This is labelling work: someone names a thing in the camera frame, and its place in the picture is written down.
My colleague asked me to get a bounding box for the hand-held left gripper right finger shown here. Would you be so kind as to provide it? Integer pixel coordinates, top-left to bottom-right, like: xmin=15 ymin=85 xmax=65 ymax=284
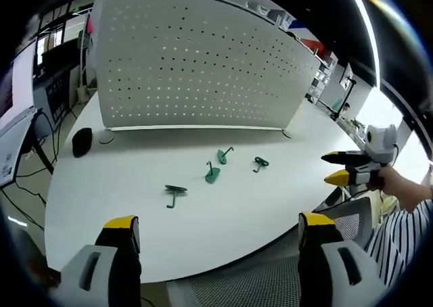
xmin=297 ymin=211 xmax=386 ymax=307

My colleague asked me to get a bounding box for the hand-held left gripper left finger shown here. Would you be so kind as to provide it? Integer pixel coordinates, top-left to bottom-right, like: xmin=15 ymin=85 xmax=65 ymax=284
xmin=58 ymin=215 xmax=142 ymax=307

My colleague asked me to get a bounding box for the green hook assembly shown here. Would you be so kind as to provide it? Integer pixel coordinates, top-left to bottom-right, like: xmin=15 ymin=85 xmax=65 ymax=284
xmin=216 ymin=146 xmax=235 ymax=165
xmin=164 ymin=184 xmax=189 ymax=210
xmin=204 ymin=161 xmax=221 ymax=185
xmin=252 ymin=156 xmax=271 ymax=174

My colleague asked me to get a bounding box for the white perforated mounting plate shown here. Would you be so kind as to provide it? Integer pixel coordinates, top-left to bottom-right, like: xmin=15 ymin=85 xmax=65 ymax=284
xmin=90 ymin=0 xmax=320 ymax=133

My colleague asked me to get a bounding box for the person's right hand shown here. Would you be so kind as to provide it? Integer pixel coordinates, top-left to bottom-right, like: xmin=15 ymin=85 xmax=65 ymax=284
xmin=367 ymin=165 xmax=407 ymax=199

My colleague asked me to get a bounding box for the grey mesh office chair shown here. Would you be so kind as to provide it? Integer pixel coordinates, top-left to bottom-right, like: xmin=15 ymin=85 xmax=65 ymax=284
xmin=165 ymin=187 xmax=378 ymax=307

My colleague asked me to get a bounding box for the striped shirt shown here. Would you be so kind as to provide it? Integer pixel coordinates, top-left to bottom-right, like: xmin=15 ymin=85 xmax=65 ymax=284
xmin=365 ymin=198 xmax=433 ymax=287

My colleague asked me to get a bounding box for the black cylindrical speaker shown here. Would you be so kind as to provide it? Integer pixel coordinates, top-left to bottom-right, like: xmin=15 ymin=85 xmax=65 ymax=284
xmin=72 ymin=127 xmax=93 ymax=158

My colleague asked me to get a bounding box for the computer monitor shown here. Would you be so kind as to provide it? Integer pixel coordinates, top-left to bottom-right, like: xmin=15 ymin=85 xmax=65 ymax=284
xmin=0 ymin=39 xmax=37 ymax=188

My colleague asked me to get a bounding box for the black cable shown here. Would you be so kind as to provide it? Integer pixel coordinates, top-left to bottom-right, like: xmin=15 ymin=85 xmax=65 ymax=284
xmin=0 ymin=109 xmax=58 ymax=232

